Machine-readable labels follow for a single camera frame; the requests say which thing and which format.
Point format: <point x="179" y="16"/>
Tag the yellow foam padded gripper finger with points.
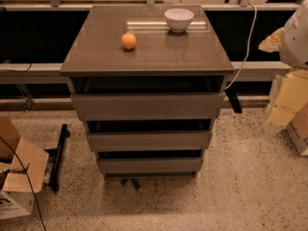
<point x="288" y="95"/>

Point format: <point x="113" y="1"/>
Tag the grey top drawer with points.
<point x="146" y="106"/>

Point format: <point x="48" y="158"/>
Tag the grey drawer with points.
<point x="143" y="166"/>
<point x="146" y="106"/>
<point x="194" y="140"/>

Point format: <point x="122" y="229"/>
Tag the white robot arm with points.
<point x="291" y="41"/>

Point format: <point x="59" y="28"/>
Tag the grey bottom drawer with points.
<point x="143" y="166"/>

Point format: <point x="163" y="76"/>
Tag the grey drawer cabinet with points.
<point x="162" y="62"/>

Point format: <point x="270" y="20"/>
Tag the grey middle drawer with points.
<point x="194" y="140"/>

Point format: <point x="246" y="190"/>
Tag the open cardboard box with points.
<point x="23" y="166"/>

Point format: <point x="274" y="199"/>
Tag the white ceramic bowl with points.
<point x="178" y="20"/>

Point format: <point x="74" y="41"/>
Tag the orange fruit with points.
<point x="128" y="41"/>

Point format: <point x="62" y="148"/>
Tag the black metal stand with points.
<point x="55" y="155"/>

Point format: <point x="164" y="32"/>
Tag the black bracket under rail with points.
<point x="234" y="101"/>

